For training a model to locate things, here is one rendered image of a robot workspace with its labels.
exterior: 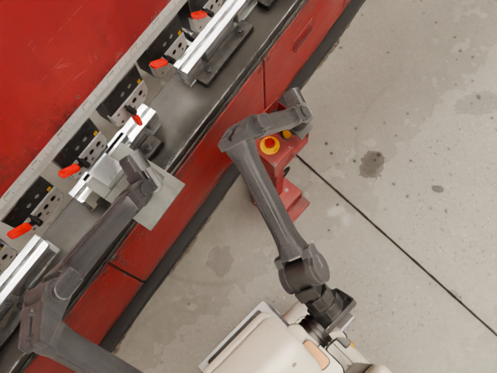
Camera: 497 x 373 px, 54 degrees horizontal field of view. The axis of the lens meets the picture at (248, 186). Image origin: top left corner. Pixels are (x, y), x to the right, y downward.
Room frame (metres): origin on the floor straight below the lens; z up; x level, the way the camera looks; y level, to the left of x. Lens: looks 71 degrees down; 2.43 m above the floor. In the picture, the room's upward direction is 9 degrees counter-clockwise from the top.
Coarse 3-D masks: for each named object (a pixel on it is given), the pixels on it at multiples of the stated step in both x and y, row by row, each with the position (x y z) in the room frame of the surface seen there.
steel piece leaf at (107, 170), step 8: (104, 160) 0.66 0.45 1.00; (112, 160) 0.65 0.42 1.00; (96, 168) 0.63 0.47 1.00; (104, 168) 0.63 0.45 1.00; (112, 168) 0.63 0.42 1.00; (120, 168) 0.62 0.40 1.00; (96, 176) 0.61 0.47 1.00; (104, 176) 0.60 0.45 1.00; (112, 176) 0.60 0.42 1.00; (112, 184) 0.57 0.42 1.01
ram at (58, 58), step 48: (0, 0) 0.67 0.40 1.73; (48, 0) 0.73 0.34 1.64; (96, 0) 0.80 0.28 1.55; (144, 0) 0.89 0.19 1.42; (0, 48) 0.63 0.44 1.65; (48, 48) 0.69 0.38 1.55; (96, 48) 0.76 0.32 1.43; (144, 48) 0.85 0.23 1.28; (0, 96) 0.58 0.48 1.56; (48, 96) 0.63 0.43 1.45; (0, 144) 0.52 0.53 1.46; (0, 192) 0.46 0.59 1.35
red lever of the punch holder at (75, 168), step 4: (80, 160) 0.58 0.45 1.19; (84, 160) 0.58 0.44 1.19; (72, 164) 0.56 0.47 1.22; (76, 164) 0.56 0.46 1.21; (80, 164) 0.56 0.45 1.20; (84, 164) 0.57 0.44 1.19; (88, 164) 0.57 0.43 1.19; (64, 168) 0.55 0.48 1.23; (68, 168) 0.55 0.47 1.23; (72, 168) 0.55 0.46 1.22; (76, 168) 0.55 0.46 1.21; (80, 168) 0.55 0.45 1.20; (60, 172) 0.53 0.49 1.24; (64, 172) 0.53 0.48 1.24; (68, 172) 0.53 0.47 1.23; (72, 172) 0.53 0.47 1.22; (64, 176) 0.52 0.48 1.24
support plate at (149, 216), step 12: (120, 144) 0.71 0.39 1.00; (120, 156) 0.66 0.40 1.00; (156, 168) 0.60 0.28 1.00; (96, 180) 0.59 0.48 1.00; (120, 180) 0.58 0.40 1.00; (168, 180) 0.56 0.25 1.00; (96, 192) 0.55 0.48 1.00; (108, 192) 0.55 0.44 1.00; (168, 192) 0.52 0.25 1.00; (156, 204) 0.48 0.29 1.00; (168, 204) 0.48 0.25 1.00; (144, 216) 0.45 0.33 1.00; (156, 216) 0.45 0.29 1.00
